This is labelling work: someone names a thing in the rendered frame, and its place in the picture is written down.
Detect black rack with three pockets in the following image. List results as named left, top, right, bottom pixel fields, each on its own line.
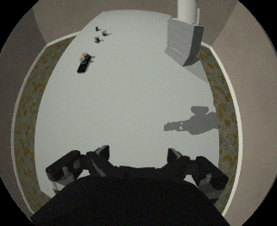
left=77, top=56, right=91, bottom=73

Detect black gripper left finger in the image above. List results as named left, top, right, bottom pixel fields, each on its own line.
left=46, top=145, right=124, bottom=194

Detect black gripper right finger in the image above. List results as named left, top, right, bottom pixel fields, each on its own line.
left=148, top=148, right=229, bottom=204

